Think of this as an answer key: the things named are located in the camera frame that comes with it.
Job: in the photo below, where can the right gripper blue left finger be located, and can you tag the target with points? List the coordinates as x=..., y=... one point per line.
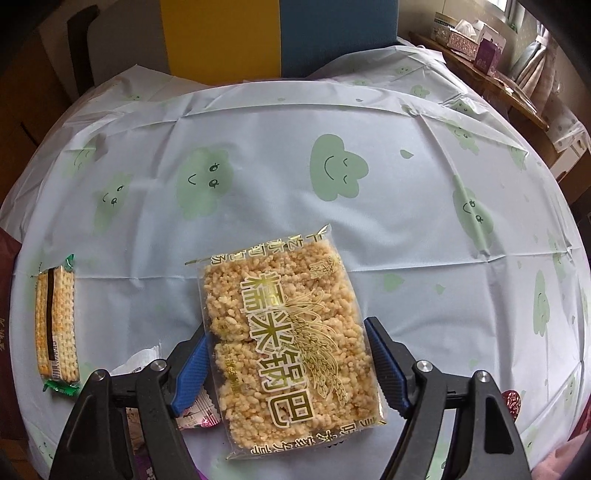
x=95, y=442

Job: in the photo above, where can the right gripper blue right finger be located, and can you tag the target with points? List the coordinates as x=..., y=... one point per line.
x=485, y=442

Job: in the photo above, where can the rice cracker packet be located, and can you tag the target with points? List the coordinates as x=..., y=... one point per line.
x=291, y=360

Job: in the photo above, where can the purple snack packet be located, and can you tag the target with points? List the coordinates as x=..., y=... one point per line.
x=138, y=451

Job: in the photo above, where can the dark red round candy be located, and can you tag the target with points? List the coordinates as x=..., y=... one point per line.
x=513, y=402

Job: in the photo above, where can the pink quilt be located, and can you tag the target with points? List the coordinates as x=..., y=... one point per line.
x=557, y=462

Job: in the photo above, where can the sandwich cracker packet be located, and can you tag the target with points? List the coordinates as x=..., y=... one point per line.
x=54, y=329

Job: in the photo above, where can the white cloud-print tablecloth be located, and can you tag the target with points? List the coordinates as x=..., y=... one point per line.
x=404, y=197

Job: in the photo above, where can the white stool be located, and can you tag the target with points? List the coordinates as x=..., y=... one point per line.
x=572, y=167

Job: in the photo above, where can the wooden side table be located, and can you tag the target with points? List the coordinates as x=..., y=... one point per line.
x=505, y=99

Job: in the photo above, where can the floral curtain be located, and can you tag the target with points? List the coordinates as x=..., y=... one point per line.
x=535, y=72

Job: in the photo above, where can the purple box on side table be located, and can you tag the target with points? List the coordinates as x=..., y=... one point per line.
x=488, y=56

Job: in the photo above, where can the tissue box on side table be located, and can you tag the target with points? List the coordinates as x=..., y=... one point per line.
x=458, y=36

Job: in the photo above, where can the grey yellow blue headboard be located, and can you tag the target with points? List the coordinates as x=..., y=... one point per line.
x=224, y=42

